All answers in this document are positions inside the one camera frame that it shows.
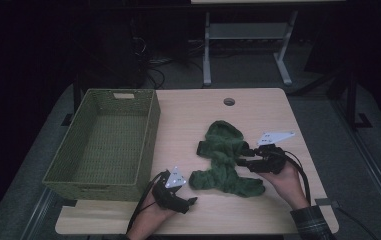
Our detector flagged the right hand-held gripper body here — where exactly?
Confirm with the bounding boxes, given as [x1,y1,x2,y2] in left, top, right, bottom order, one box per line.
[247,130,297,175]

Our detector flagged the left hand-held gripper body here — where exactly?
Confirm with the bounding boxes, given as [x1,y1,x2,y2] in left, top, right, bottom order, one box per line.
[151,165,190,215]

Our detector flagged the green fuzzy cloth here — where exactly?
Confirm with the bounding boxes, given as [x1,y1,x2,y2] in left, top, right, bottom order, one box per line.
[188,119,266,198]

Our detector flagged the green woven basket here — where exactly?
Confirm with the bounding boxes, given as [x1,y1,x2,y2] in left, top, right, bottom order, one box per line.
[42,88,162,203]

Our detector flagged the person's left hand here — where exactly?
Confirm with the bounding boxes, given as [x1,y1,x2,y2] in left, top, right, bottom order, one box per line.
[126,194,180,240]

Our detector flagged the person's right hand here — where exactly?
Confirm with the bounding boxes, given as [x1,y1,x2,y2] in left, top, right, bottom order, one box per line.
[265,161,311,212]

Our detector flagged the black metal stand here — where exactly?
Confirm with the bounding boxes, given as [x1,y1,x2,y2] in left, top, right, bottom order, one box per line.
[327,64,374,132]

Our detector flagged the white metal stand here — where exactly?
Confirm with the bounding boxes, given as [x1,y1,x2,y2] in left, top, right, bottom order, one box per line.
[202,9,299,87]

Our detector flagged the right hand-held gripper black cable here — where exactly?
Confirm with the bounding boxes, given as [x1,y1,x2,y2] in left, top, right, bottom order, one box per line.
[283,150,313,205]

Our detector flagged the grey table strap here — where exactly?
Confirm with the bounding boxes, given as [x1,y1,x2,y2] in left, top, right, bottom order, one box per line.
[314,197,341,208]

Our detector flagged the metal floor rail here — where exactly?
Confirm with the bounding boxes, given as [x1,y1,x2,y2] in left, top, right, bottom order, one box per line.
[331,99,381,232]
[20,186,56,240]

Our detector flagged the black floor cable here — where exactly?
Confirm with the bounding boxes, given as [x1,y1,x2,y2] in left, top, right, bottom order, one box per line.
[335,205,380,240]

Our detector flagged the bundle of floor cables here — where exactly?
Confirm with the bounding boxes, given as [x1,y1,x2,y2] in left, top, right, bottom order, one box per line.
[129,34,206,90]

